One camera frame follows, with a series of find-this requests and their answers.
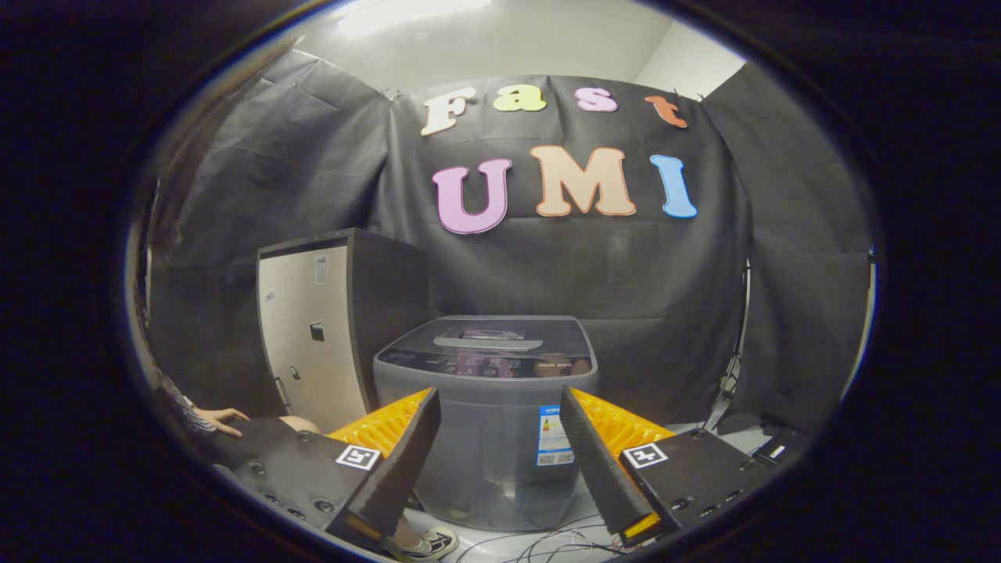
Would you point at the black backdrop cloth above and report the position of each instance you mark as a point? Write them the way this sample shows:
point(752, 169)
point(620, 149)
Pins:
point(657, 281)

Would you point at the person's leg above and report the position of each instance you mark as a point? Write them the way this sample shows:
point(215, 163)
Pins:
point(270, 438)

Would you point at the white and dark cabinet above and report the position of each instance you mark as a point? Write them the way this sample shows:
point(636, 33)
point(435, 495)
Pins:
point(309, 344)

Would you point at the black light stand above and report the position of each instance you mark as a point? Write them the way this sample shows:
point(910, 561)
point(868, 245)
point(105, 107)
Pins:
point(731, 367)

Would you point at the grey washing machine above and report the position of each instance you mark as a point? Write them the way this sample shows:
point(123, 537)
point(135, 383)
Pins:
point(493, 446)

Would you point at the person's shoe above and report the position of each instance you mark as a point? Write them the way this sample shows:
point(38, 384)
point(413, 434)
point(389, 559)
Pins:
point(430, 543)

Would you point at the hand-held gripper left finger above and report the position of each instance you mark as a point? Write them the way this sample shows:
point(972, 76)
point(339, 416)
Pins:
point(403, 461)

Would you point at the dark washing machine lid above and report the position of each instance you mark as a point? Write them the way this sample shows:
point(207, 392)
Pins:
point(489, 336)

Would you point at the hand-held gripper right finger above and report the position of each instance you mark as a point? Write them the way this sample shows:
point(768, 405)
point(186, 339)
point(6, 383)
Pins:
point(598, 469)

